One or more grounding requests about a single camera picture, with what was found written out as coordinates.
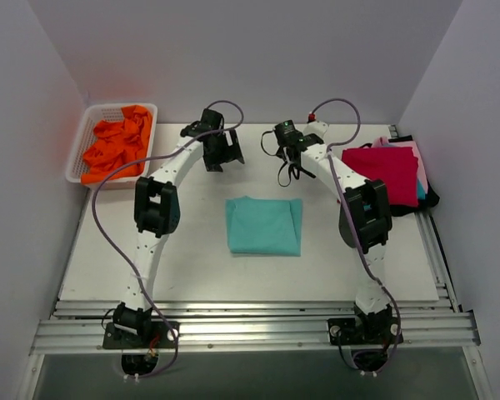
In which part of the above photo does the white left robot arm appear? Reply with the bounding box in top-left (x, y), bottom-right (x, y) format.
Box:
top-left (112, 107), bottom-right (245, 349)

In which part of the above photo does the white plastic basket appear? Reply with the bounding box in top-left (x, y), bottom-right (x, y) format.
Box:
top-left (65, 103), bottom-right (158, 189)

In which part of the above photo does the orange t-shirt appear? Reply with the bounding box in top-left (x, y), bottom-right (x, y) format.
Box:
top-left (81, 105), bottom-right (153, 185)

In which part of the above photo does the teal t-shirt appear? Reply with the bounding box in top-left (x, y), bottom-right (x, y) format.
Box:
top-left (225, 197), bottom-right (303, 257)
top-left (417, 181), bottom-right (426, 201)

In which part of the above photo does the pink folded t-shirt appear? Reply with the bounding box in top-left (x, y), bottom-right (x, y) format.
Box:
top-left (372, 136), bottom-right (428, 192)

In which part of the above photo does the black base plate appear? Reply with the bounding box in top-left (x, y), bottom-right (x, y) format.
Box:
top-left (102, 321), bottom-right (179, 350)
top-left (327, 317), bottom-right (403, 347)

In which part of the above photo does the magenta folded t-shirt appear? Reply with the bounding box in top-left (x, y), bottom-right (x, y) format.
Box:
top-left (341, 147), bottom-right (418, 207)

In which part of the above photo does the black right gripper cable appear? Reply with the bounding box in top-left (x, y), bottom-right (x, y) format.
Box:
top-left (259, 129), bottom-right (318, 188)

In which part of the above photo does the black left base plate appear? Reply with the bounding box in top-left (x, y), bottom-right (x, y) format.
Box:
top-left (102, 321), bottom-right (179, 350)

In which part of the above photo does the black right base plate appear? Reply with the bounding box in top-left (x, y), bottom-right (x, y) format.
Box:
top-left (327, 317), bottom-right (403, 347)

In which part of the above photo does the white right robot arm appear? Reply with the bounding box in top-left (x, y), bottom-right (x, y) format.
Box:
top-left (273, 120), bottom-right (401, 344)

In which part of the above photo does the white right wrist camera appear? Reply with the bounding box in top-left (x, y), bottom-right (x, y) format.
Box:
top-left (303, 112), bottom-right (329, 144)

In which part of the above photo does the black folded t-shirt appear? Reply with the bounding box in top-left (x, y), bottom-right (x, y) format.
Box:
top-left (361, 141), bottom-right (440, 217)

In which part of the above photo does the teal folded t-shirt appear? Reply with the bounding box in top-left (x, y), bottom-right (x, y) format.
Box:
top-left (417, 181), bottom-right (426, 201)

